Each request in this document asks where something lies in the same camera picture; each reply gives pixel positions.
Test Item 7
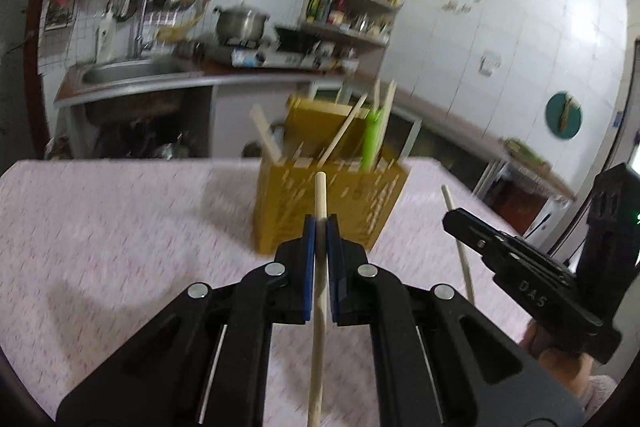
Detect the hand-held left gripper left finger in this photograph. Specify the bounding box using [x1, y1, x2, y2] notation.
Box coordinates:
[56, 214, 317, 427]

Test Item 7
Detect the black wok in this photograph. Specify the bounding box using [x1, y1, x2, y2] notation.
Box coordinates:
[274, 24, 331, 52]

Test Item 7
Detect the steel cooking pot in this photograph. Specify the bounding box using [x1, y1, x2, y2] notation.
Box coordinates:
[214, 5, 271, 42]

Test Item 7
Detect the green plastic utensil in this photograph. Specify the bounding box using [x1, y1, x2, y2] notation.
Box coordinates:
[359, 107, 388, 172]

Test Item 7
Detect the person's right hand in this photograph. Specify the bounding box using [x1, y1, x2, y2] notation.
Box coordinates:
[521, 321, 594, 397]

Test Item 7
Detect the pink floral tablecloth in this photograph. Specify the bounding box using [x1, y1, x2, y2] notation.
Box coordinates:
[0, 157, 551, 427]

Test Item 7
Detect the small wall picture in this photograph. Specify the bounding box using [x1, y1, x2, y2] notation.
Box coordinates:
[44, 0, 76, 32]

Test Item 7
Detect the green bundle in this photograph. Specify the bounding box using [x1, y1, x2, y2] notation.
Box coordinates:
[502, 138, 543, 165]

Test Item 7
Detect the wall shelf with jars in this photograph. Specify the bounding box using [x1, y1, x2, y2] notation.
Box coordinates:
[300, 0, 403, 58]

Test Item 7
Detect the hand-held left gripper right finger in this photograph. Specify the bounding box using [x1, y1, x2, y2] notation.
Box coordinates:
[326, 216, 586, 427]

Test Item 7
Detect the brown wooden door frame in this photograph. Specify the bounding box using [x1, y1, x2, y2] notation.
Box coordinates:
[25, 0, 76, 160]

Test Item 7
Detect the long side counter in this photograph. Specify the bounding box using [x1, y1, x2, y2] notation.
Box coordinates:
[345, 72, 578, 228]

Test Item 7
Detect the green round wall decoration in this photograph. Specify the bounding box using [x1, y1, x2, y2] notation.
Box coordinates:
[545, 91, 583, 139]

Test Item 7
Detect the gas stove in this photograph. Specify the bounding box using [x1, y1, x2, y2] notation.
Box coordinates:
[200, 39, 321, 70]

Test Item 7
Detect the yellow slotted utensil holder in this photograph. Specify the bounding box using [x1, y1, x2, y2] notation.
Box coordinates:
[252, 96, 410, 255]

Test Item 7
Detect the steel sink counter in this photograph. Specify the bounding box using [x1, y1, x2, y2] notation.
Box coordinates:
[54, 57, 361, 158]

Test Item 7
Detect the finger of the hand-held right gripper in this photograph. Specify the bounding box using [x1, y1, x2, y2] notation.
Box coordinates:
[441, 208, 622, 364]

